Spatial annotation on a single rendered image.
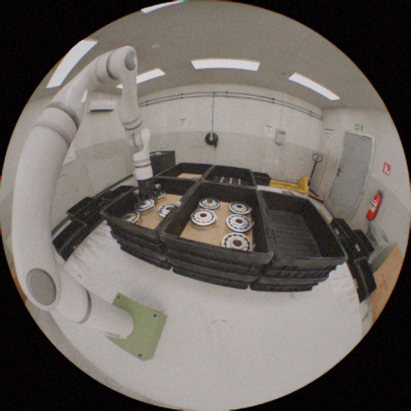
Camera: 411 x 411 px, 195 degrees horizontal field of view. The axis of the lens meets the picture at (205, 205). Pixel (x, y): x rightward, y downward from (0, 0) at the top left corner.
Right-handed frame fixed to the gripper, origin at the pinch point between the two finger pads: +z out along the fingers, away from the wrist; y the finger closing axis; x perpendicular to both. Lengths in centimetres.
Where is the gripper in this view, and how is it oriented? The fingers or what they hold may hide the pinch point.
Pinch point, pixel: (150, 203)
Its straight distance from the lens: 62.2
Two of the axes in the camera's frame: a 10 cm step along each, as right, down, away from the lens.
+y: 8.0, -3.1, 5.1
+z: -0.2, 8.4, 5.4
